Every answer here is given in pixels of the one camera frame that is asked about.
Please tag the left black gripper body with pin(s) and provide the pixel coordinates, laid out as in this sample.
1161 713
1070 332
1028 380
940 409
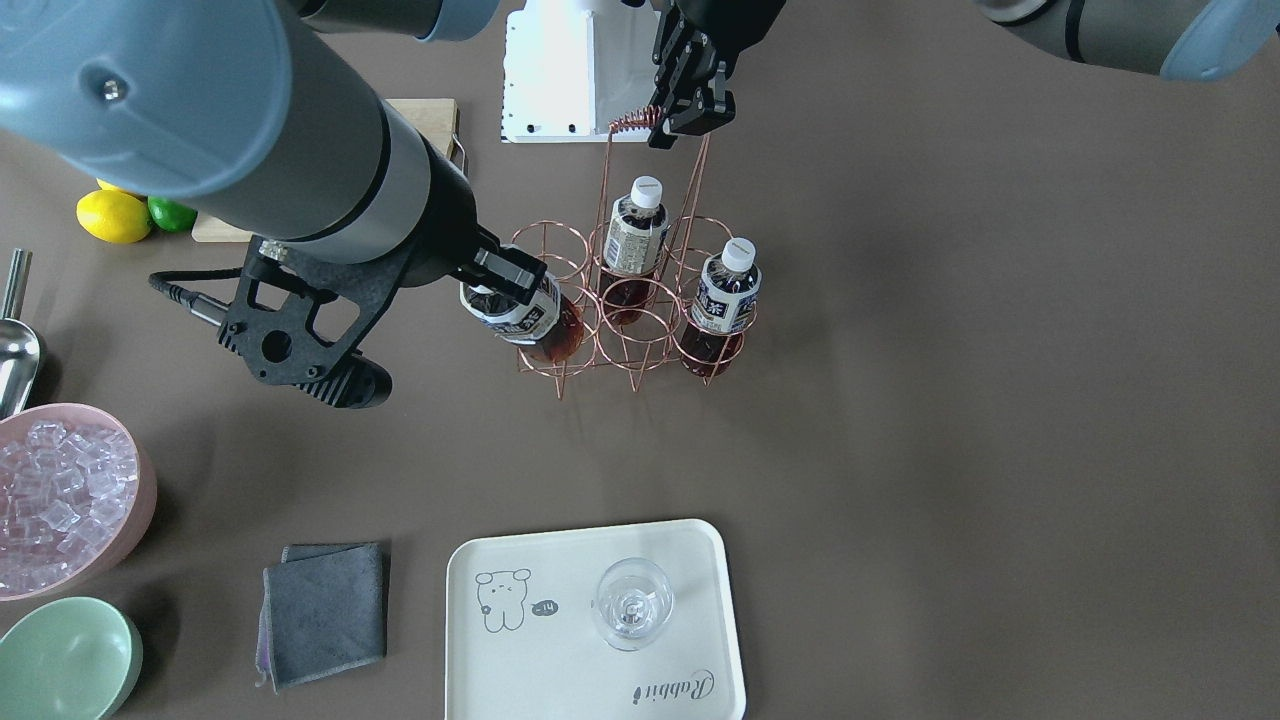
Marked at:
722 22

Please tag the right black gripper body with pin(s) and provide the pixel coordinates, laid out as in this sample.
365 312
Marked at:
447 226

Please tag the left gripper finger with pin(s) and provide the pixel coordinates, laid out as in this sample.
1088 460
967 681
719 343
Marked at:
665 123
709 110

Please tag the tea bottle white cap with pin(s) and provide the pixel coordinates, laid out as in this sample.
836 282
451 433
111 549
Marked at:
548 329

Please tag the copper wire bottle basket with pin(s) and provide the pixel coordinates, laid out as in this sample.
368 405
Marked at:
639 322

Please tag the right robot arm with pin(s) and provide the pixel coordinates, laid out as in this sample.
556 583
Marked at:
240 110

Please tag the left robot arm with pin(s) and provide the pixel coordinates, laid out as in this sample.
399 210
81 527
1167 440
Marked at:
1184 41

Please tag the wooden cutting board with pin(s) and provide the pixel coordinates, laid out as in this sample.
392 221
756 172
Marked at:
421 126

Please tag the clear wine glass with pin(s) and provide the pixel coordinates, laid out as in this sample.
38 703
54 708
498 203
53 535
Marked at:
633 603

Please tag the green lime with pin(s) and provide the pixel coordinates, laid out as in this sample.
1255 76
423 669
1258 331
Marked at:
171 216

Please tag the white rectangular tray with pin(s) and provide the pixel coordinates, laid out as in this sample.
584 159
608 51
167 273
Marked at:
521 642

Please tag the dark grey folded cloth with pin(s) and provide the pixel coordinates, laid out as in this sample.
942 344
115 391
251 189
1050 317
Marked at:
323 612

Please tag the yellow lemon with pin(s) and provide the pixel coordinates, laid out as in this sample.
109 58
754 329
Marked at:
107 186
114 217

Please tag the pink bowl of ice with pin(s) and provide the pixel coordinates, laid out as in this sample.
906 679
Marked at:
78 494

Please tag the metal ice scoop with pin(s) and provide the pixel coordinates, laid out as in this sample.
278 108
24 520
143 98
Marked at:
21 347

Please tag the green bowl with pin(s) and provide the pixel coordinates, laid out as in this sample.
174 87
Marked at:
76 658

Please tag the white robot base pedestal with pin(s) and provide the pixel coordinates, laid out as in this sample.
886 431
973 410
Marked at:
572 67

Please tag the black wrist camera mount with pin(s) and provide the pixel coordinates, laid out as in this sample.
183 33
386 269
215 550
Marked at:
296 320

